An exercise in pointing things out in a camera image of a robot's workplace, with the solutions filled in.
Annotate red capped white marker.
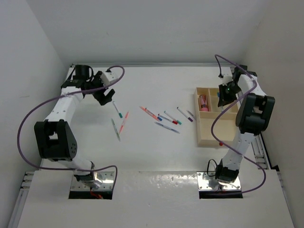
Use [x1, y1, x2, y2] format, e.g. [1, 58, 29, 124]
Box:
[164, 111, 179, 124]

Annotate pink eraser roll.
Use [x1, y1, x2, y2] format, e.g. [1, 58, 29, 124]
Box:
[198, 95, 211, 112]

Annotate purple capped white marker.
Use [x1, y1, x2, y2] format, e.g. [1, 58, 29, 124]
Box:
[177, 107, 193, 122]

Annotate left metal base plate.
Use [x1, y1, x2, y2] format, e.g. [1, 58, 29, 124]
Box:
[70, 171, 114, 191]

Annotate clear blue ballpoint pen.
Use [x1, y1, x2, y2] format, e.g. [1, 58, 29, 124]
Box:
[154, 122, 180, 134]

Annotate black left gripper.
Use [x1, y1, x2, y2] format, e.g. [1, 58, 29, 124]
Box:
[86, 71, 114, 105]

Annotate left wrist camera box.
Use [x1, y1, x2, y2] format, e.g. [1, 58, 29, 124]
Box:
[100, 71, 118, 86]

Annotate orange highlighter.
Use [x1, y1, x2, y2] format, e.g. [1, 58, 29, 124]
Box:
[119, 111, 129, 134]

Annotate light blue capped marker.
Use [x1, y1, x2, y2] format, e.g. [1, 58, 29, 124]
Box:
[217, 92, 224, 112]

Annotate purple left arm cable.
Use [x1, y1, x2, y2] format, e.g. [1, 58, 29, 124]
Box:
[17, 65, 125, 188]

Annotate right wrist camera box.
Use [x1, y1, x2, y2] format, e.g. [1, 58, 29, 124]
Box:
[221, 73, 233, 85]

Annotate aluminium rail back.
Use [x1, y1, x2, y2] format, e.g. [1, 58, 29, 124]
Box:
[70, 62, 238, 68]

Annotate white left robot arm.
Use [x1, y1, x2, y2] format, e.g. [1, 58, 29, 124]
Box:
[34, 65, 121, 189]

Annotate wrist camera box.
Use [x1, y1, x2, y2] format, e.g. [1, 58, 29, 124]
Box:
[100, 71, 118, 86]
[221, 73, 233, 85]

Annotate metal base plate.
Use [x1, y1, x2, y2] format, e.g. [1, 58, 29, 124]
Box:
[70, 171, 114, 191]
[197, 171, 241, 191]

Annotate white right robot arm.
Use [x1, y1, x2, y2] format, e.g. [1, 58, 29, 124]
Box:
[215, 65, 276, 183]

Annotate clear green pen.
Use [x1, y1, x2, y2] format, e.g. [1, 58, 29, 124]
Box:
[111, 118, 121, 142]

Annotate orange highlighter pen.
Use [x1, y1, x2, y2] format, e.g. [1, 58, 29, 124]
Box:
[140, 106, 162, 121]

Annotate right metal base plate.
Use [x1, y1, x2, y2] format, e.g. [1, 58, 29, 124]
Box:
[197, 171, 241, 191]

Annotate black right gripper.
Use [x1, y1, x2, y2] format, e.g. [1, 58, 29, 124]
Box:
[219, 83, 242, 107]

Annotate beige compartment tray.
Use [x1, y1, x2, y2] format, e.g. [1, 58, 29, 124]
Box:
[194, 87, 239, 148]

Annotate aluminium rail left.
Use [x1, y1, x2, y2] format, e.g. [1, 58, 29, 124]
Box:
[8, 171, 34, 228]

